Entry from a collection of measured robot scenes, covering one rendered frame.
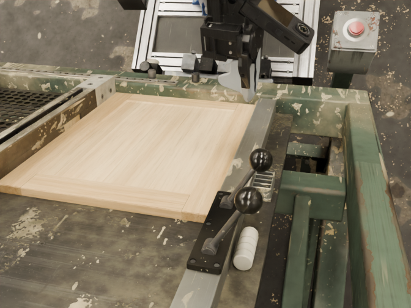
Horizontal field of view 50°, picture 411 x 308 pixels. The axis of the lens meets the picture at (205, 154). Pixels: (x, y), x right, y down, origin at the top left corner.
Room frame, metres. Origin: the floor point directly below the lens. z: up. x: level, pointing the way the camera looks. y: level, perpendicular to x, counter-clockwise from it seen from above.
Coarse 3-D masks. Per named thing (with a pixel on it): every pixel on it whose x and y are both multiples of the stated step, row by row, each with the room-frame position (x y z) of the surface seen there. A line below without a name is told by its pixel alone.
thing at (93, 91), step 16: (96, 80) 0.71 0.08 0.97; (112, 80) 0.70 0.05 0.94; (64, 96) 0.67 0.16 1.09; (80, 96) 0.64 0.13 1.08; (96, 96) 0.65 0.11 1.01; (48, 112) 0.62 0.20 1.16; (64, 112) 0.60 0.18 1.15; (80, 112) 0.61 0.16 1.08; (16, 128) 0.58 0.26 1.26; (32, 128) 0.56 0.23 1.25; (48, 128) 0.56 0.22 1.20; (0, 144) 0.55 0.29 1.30; (16, 144) 0.53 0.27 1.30; (32, 144) 0.53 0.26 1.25; (0, 160) 0.50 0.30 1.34; (16, 160) 0.51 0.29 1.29; (0, 176) 0.48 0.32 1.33
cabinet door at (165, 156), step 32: (128, 96) 0.63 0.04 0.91; (96, 128) 0.53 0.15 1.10; (128, 128) 0.48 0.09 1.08; (160, 128) 0.42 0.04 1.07; (192, 128) 0.37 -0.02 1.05; (224, 128) 0.31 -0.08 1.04; (32, 160) 0.50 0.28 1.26; (64, 160) 0.46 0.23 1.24; (96, 160) 0.41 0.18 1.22; (128, 160) 0.36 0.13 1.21; (160, 160) 0.32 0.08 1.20; (192, 160) 0.27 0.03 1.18; (224, 160) 0.22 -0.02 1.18; (32, 192) 0.40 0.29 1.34; (64, 192) 0.36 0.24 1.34; (96, 192) 0.32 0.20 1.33; (128, 192) 0.27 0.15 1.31; (160, 192) 0.23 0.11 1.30; (192, 192) 0.19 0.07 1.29
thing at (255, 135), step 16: (256, 112) 0.30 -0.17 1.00; (272, 112) 0.27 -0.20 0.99; (256, 128) 0.25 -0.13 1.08; (240, 144) 0.23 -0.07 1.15; (256, 144) 0.21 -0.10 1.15; (240, 160) 0.19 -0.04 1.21; (240, 176) 0.16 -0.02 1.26; (240, 224) 0.08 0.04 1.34; (192, 272) 0.07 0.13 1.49; (224, 272) 0.04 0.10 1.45; (192, 288) 0.05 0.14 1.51; (208, 288) 0.03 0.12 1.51; (176, 304) 0.05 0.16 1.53; (192, 304) 0.03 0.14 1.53; (208, 304) 0.02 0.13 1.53
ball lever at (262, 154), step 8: (256, 152) 0.13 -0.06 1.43; (264, 152) 0.13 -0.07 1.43; (248, 160) 0.14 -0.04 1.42; (256, 160) 0.13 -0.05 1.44; (264, 160) 0.12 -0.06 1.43; (272, 160) 0.11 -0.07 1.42; (256, 168) 0.12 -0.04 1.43; (264, 168) 0.11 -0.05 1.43; (248, 176) 0.12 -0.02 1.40; (240, 184) 0.12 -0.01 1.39; (232, 192) 0.12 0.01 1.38; (224, 200) 0.13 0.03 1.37; (232, 200) 0.12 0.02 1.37
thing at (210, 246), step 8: (240, 192) 0.09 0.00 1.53; (248, 192) 0.08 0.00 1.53; (256, 192) 0.08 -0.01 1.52; (240, 200) 0.08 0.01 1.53; (248, 200) 0.08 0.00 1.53; (256, 200) 0.07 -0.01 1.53; (240, 208) 0.08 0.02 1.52; (248, 208) 0.07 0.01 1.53; (256, 208) 0.06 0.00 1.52; (232, 216) 0.08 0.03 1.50; (224, 224) 0.08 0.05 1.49; (232, 224) 0.07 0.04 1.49; (224, 232) 0.07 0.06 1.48; (208, 240) 0.09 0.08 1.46; (216, 240) 0.08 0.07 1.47; (208, 248) 0.08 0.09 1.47; (216, 248) 0.07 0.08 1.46
